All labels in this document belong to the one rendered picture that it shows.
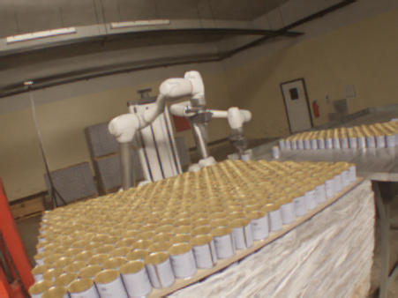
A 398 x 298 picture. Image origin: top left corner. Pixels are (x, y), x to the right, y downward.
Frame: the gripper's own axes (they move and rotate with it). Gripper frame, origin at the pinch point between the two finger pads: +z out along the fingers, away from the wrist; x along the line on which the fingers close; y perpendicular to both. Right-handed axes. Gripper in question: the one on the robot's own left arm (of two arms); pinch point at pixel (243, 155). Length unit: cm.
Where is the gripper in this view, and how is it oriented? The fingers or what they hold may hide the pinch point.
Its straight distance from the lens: 213.5
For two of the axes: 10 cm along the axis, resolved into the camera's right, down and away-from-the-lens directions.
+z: 2.2, 9.7, 1.2
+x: -4.9, 0.1, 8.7
